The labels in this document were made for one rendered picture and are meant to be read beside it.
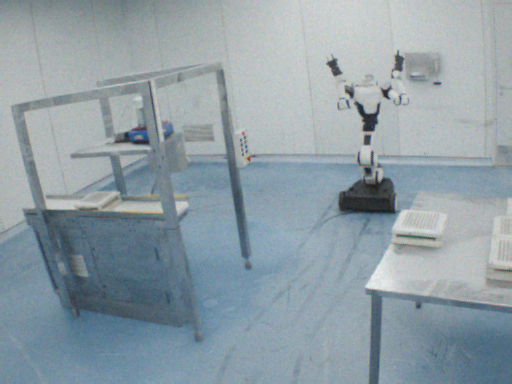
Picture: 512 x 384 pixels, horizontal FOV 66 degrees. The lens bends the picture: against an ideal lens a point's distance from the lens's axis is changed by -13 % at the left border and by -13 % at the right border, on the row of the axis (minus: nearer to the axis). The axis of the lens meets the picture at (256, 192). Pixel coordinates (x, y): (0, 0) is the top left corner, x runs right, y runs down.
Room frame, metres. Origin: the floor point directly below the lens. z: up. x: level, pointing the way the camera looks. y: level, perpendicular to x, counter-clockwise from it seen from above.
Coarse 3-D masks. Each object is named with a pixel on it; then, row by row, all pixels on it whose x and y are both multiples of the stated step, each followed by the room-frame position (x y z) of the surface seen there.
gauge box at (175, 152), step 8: (168, 144) 2.61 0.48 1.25; (176, 144) 2.60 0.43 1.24; (168, 152) 2.61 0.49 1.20; (176, 152) 2.59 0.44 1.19; (184, 152) 2.67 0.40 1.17; (152, 160) 2.66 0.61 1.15; (168, 160) 2.61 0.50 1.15; (176, 160) 2.59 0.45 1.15; (184, 160) 2.66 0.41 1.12; (152, 168) 2.66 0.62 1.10; (176, 168) 2.60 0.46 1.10; (184, 168) 2.64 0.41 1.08
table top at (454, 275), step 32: (448, 224) 1.90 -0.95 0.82; (480, 224) 1.83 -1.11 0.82; (384, 256) 1.69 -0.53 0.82; (416, 256) 1.64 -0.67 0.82; (448, 256) 1.59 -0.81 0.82; (480, 256) 1.54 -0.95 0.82; (384, 288) 1.44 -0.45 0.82; (416, 288) 1.40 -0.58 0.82; (448, 288) 1.35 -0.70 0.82; (480, 288) 1.30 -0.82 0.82
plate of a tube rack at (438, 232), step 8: (400, 216) 1.93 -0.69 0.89; (432, 216) 1.87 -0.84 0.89; (440, 216) 1.86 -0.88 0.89; (400, 224) 1.84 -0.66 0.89; (408, 224) 1.83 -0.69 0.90; (440, 224) 1.77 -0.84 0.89; (392, 232) 1.80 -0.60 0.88; (400, 232) 1.78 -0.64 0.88; (408, 232) 1.76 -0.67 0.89; (416, 232) 1.74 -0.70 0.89; (424, 232) 1.72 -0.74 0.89; (432, 232) 1.71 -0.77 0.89; (440, 232) 1.69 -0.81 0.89
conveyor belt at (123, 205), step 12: (48, 204) 2.99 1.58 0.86; (60, 204) 2.95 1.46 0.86; (72, 204) 2.92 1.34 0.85; (120, 204) 2.77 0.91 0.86; (132, 204) 2.73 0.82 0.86; (144, 204) 2.70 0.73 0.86; (156, 204) 2.67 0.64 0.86; (180, 204) 2.61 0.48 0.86; (96, 216) 2.62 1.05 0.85; (108, 216) 2.58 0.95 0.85
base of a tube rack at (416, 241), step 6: (444, 228) 1.81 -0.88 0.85; (396, 240) 1.79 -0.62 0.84; (402, 240) 1.78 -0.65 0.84; (408, 240) 1.76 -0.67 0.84; (414, 240) 1.75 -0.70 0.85; (420, 240) 1.74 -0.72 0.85; (426, 240) 1.73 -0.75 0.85; (432, 240) 1.72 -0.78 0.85; (432, 246) 1.70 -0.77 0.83; (438, 246) 1.68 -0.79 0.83
